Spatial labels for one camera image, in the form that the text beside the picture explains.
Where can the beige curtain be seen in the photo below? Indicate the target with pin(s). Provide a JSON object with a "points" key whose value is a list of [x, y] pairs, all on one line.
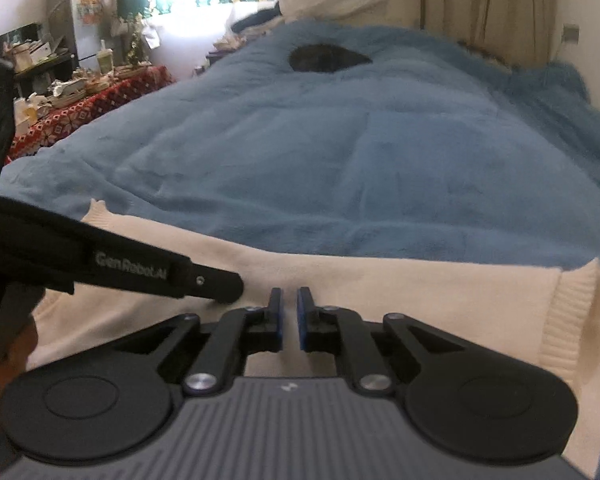
{"points": [[490, 5]]}

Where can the blue blanket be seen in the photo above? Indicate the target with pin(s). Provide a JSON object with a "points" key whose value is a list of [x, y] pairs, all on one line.
{"points": [[330, 160]]}

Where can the pile of dark clothes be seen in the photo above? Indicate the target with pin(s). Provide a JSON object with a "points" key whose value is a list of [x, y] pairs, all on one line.
{"points": [[252, 22]]}

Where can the green drink cup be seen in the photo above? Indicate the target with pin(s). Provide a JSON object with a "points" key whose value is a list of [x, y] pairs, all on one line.
{"points": [[105, 60]]}

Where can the wall socket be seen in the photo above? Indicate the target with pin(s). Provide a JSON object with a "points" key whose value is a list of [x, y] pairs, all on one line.
{"points": [[571, 33]]}

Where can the black shelf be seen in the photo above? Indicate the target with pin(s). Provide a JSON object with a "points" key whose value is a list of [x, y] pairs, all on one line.
{"points": [[35, 75]]}

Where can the cream knit vest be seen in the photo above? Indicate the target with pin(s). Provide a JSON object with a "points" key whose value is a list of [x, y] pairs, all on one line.
{"points": [[430, 290]]}

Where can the red patterned cluttered table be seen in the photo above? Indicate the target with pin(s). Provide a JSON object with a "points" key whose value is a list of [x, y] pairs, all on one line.
{"points": [[95, 105]]}

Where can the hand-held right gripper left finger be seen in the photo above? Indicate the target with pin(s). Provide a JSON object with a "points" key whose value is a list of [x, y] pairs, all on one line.
{"points": [[278, 325]]}

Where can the silver refrigerator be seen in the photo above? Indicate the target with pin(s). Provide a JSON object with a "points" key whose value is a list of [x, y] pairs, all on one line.
{"points": [[75, 15]]}

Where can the dark cloth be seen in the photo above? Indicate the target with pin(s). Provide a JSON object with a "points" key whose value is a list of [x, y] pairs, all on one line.
{"points": [[325, 57]]}

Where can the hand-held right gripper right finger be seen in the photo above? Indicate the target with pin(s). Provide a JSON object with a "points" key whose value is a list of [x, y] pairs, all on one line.
{"points": [[301, 325]]}

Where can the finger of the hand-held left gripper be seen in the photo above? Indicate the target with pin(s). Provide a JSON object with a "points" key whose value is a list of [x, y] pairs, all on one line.
{"points": [[215, 285]]}

